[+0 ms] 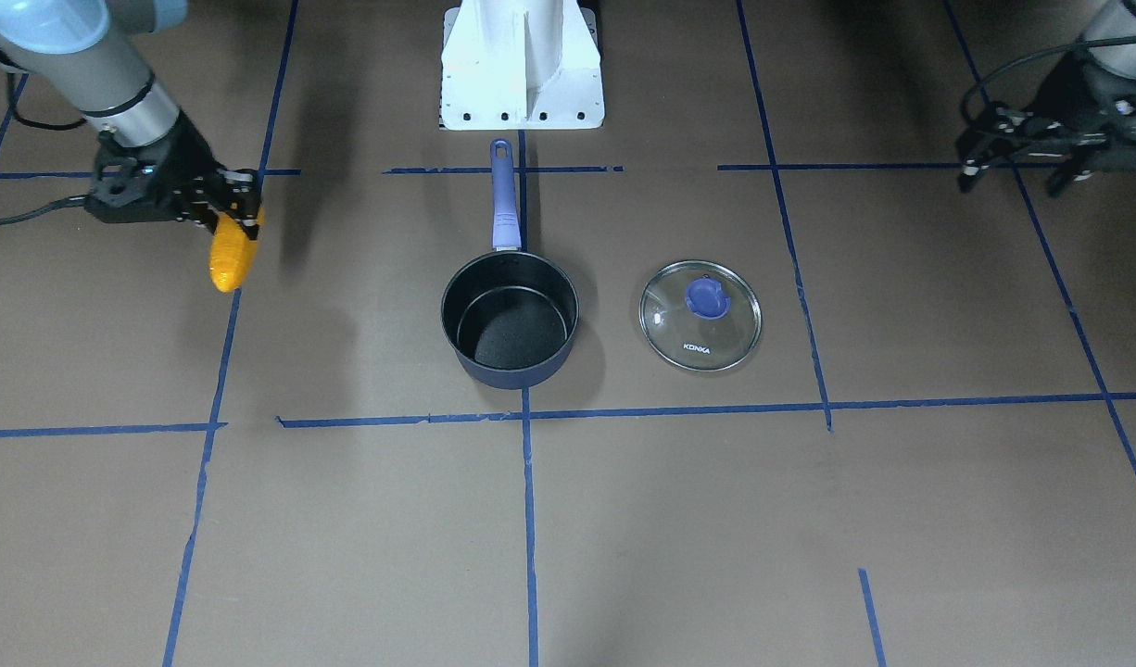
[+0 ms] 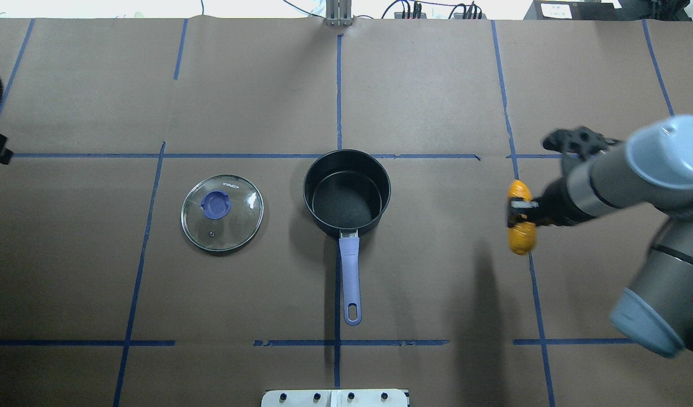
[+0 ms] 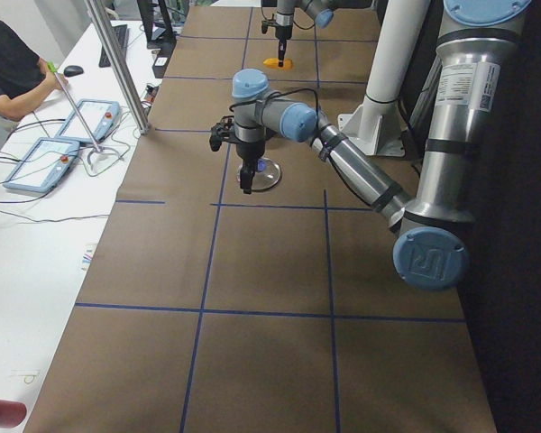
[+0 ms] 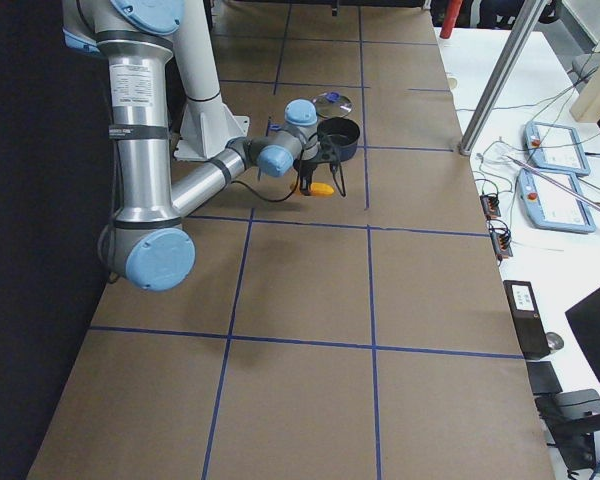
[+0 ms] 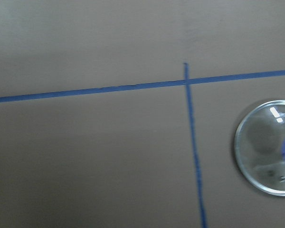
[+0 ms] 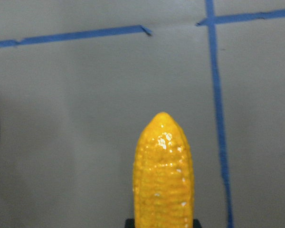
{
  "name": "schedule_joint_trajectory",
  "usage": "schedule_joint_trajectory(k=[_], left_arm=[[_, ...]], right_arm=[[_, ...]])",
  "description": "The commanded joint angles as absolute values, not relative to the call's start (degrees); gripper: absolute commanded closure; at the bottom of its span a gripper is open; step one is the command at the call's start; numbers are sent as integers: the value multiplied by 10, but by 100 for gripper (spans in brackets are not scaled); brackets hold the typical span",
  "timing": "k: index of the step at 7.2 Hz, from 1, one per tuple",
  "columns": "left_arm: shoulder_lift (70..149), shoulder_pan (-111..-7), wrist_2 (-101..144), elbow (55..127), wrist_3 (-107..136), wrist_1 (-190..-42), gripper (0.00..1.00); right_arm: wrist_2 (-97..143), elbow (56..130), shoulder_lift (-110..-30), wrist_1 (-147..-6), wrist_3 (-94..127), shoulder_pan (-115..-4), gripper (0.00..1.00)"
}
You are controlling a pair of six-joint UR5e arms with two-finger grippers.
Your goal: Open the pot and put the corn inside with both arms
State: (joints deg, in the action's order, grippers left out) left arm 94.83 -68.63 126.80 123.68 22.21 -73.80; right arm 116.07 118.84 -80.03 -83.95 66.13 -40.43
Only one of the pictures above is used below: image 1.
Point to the glass pot lid blue knob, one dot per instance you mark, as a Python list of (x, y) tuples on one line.
[(700, 315)]

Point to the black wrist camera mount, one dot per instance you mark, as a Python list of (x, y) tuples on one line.
[(1084, 96), (133, 184)]

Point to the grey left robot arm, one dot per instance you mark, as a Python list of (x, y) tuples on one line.
[(1110, 36)]

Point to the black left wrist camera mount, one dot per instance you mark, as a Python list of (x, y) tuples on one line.
[(1084, 96)]

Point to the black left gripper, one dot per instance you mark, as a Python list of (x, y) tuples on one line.
[(1068, 91)]

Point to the yellow toy corn cob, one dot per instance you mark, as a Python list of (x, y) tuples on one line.
[(232, 251)]

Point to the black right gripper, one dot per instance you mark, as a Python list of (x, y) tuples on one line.
[(189, 153)]

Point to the dark blue saucepan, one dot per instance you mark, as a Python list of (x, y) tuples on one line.
[(511, 316)]

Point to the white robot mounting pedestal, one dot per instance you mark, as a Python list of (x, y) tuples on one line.
[(521, 65)]

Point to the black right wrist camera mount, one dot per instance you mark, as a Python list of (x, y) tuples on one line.
[(133, 184)]

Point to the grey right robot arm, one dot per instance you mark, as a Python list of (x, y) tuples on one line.
[(84, 49)]

